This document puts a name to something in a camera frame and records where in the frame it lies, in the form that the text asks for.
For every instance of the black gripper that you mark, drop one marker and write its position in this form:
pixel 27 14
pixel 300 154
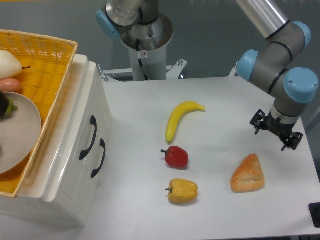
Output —
pixel 283 131

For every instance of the black top drawer handle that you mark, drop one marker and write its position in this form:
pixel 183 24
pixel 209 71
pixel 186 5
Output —
pixel 91 138

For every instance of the black drawer handle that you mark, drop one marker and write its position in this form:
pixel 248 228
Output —
pixel 91 138
pixel 101 158

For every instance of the white drawer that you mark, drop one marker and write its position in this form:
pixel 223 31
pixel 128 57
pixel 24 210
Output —
pixel 71 179

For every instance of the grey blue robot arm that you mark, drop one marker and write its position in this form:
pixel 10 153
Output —
pixel 292 89

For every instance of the white drawer cabinet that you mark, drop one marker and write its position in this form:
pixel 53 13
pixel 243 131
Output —
pixel 32 201

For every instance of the golden puff pastry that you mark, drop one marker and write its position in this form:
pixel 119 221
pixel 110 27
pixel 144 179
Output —
pixel 248 176

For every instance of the yellow banana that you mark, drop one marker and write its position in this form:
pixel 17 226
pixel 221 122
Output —
pixel 177 114

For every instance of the red bell pepper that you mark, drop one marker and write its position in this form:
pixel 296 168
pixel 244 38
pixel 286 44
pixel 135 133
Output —
pixel 176 157

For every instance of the yellow bell pepper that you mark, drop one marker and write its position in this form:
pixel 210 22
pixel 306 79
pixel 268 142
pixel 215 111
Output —
pixel 182 191

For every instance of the yellow woven basket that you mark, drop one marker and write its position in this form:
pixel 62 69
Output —
pixel 44 84

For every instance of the grey round plate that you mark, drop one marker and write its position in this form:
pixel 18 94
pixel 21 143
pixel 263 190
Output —
pixel 19 132

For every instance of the dark purple mangosteen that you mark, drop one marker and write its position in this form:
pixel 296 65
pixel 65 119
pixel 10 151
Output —
pixel 7 106

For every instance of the pink sausage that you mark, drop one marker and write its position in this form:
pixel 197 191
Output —
pixel 10 85

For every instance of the white pear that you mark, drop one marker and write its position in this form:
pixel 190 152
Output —
pixel 10 66

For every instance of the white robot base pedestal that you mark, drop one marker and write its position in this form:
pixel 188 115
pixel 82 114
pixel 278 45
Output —
pixel 147 48

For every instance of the black lower drawer handle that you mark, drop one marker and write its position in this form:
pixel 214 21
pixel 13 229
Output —
pixel 101 158

